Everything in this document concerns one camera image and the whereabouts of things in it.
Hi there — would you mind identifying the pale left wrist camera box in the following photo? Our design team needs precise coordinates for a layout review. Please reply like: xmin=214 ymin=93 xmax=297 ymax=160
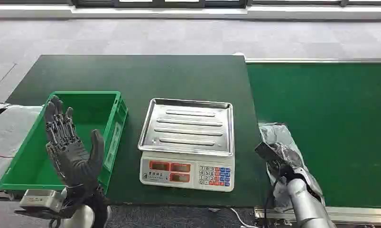
xmin=14 ymin=188 xmax=67 ymax=220

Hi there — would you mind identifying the green conveyor belt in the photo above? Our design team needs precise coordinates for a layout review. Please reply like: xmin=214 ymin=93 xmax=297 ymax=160
xmin=246 ymin=62 xmax=381 ymax=209

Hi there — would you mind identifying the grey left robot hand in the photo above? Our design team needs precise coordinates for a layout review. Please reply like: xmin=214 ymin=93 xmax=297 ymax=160
xmin=44 ymin=95 xmax=105 ymax=193

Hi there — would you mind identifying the green plastic crate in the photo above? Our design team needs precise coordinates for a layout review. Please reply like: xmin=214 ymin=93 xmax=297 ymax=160
xmin=0 ymin=91 xmax=128 ymax=195

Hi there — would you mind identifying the white cable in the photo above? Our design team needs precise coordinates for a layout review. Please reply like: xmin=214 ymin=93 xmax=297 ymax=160
xmin=229 ymin=208 xmax=258 ymax=228

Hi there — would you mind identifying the white plastic parcel bag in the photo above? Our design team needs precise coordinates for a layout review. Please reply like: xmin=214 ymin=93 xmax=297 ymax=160
xmin=0 ymin=100 xmax=44 ymax=191

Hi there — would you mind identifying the steel scale tray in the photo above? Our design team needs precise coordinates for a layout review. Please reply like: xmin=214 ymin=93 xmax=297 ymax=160
xmin=137 ymin=97 xmax=234 ymax=157

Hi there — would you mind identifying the white electronic scale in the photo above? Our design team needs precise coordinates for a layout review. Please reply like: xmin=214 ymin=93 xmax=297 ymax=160
xmin=139 ymin=150 xmax=236 ymax=192

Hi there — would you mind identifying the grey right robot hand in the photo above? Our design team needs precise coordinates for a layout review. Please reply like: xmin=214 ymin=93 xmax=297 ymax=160
xmin=254 ymin=142 xmax=305 ymax=182

